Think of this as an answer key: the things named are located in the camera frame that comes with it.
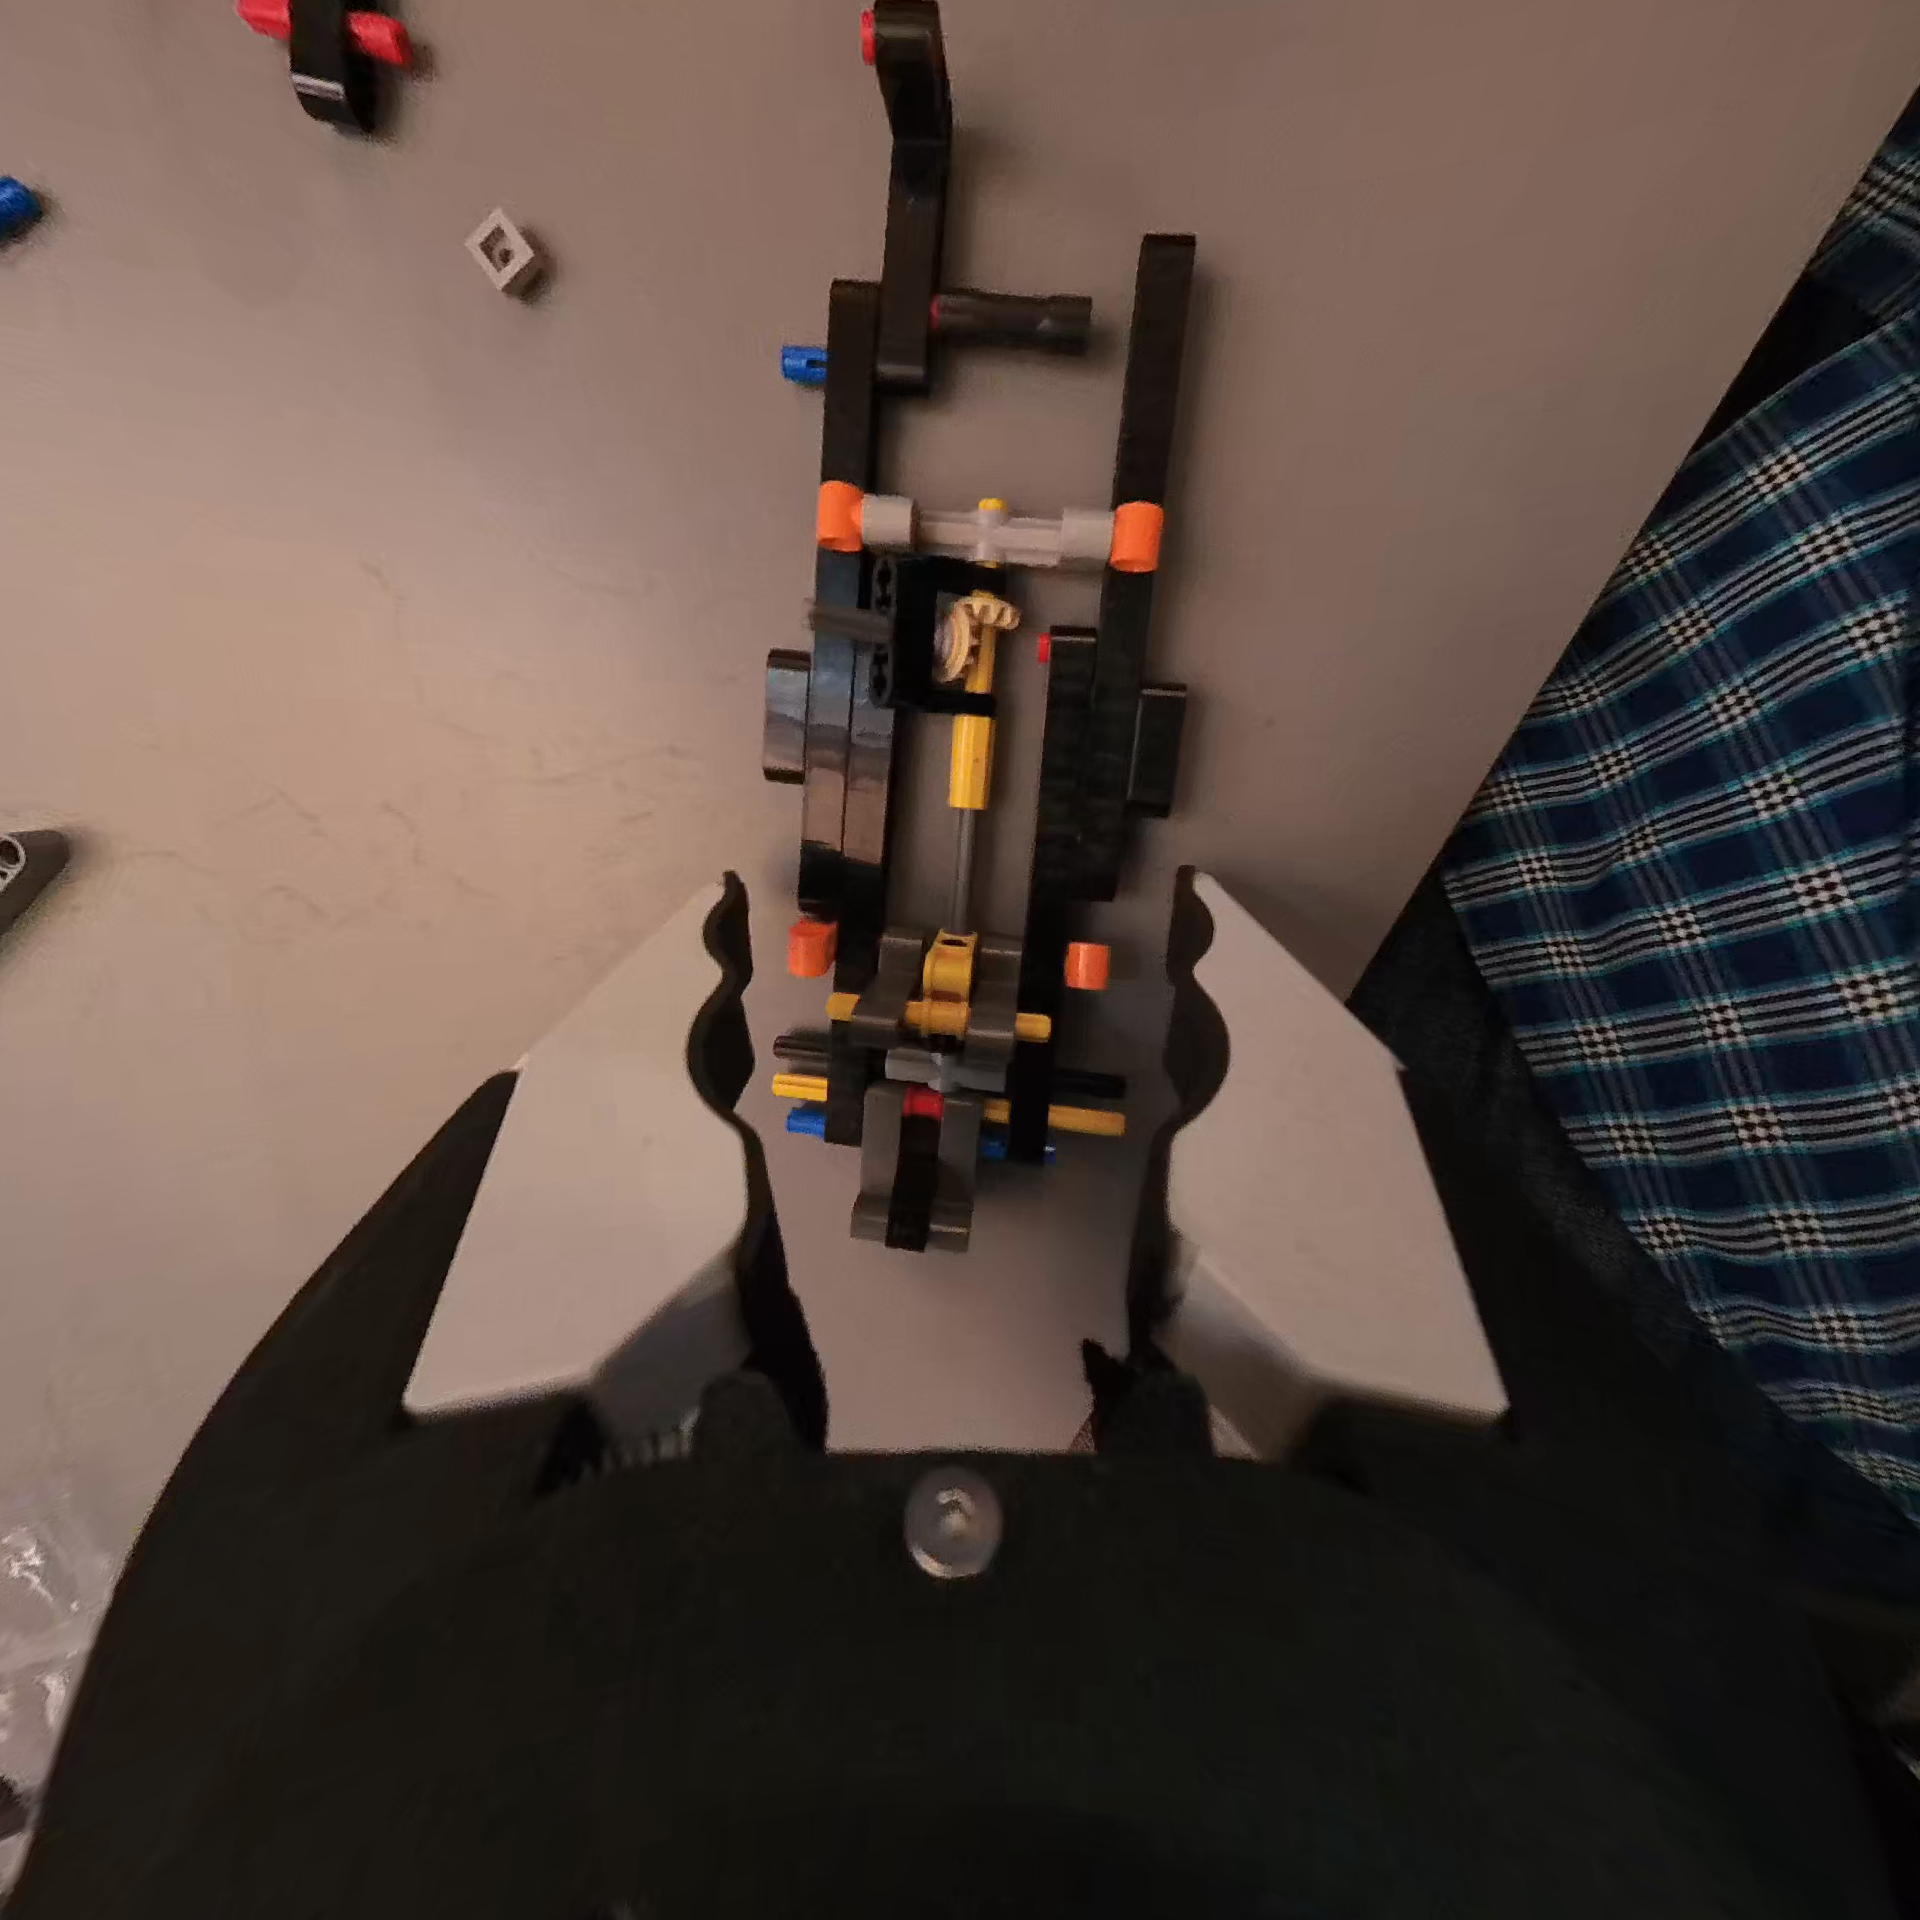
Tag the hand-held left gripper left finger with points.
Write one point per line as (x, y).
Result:
(597, 1229)

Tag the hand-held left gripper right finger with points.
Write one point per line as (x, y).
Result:
(1321, 1229)

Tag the black lego car chassis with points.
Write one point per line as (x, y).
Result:
(1148, 376)

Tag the grey lego beam with holes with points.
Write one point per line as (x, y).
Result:
(28, 877)

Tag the small white square lego piece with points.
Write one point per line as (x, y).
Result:
(508, 270)

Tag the short blue lego pin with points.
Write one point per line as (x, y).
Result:
(15, 208)

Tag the black bent lego liftarm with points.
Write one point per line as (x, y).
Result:
(336, 68)

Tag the person's plaid shirt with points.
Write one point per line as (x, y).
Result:
(1724, 901)

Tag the clear plastic bag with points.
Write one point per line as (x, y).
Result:
(36, 1575)

